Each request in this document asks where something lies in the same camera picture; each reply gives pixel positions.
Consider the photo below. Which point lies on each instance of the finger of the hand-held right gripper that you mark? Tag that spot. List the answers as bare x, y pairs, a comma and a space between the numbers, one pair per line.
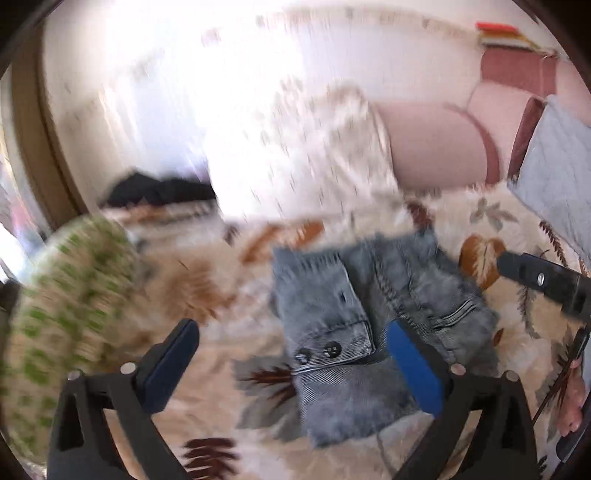
540, 279

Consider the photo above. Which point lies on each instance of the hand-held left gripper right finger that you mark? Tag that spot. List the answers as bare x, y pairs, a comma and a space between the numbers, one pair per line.
415, 369

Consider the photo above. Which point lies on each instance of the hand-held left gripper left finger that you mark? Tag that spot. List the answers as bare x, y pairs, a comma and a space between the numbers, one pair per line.
168, 369

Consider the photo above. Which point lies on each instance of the blue-grey denim pants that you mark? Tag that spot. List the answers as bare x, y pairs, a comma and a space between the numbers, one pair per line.
323, 300

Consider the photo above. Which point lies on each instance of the person's right hand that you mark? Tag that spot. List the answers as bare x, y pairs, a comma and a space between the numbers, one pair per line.
572, 397

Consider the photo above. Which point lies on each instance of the cream floral blanket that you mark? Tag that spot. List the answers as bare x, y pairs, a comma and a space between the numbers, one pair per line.
258, 415

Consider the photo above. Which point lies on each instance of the light blue quilted cloth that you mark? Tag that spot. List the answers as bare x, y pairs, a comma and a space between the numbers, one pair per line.
563, 175

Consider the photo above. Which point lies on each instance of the person's green patterned clothing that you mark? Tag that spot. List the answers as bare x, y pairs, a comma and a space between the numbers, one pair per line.
69, 314

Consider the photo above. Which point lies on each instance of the pink sofa cushion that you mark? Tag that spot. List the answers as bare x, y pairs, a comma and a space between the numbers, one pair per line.
434, 143

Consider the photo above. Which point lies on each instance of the dark cloth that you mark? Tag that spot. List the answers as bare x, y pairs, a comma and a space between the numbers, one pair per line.
157, 189

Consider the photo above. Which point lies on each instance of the dark pink sofa armrest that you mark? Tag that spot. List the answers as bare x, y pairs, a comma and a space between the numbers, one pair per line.
517, 74

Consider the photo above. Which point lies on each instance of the striped colourful cloth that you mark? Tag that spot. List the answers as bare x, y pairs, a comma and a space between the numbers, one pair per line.
503, 34

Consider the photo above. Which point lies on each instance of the white patterned cloth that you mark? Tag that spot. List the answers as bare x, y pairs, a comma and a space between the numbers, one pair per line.
300, 138

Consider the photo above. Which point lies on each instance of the wooden frame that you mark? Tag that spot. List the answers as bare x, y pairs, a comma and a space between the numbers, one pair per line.
27, 115

